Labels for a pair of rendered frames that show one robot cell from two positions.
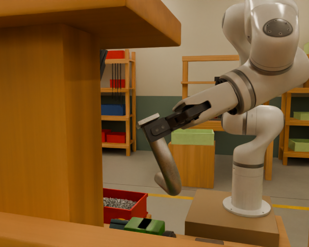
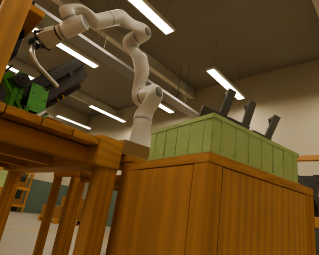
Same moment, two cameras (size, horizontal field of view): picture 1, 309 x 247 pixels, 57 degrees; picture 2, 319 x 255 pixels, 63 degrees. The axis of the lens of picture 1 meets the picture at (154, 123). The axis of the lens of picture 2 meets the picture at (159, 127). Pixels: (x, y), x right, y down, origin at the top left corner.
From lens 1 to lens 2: 156 cm
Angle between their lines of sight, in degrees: 40
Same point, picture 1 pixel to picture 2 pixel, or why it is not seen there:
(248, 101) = (57, 29)
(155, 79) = not seen: hidden behind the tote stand
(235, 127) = (134, 97)
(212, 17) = (300, 130)
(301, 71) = (77, 19)
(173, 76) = not seen: hidden behind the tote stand
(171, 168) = (30, 50)
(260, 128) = (143, 94)
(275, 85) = (66, 24)
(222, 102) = (47, 29)
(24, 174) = not seen: outside the picture
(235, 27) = (124, 42)
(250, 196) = (133, 135)
